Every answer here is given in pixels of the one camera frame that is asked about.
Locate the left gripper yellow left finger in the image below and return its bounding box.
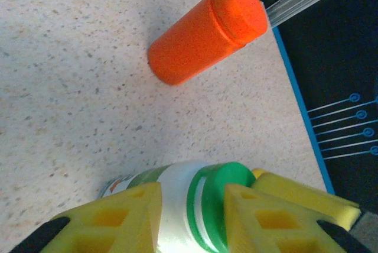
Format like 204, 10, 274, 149
8, 181, 164, 253

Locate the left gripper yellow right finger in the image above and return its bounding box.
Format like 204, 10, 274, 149
223, 183, 370, 253

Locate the white pill bottle green cap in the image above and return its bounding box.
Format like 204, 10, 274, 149
99, 161, 257, 253

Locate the orange pill bottle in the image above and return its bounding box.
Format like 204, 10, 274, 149
147, 0, 269, 87

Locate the orange bottle cap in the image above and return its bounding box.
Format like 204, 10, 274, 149
211, 0, 269, 48

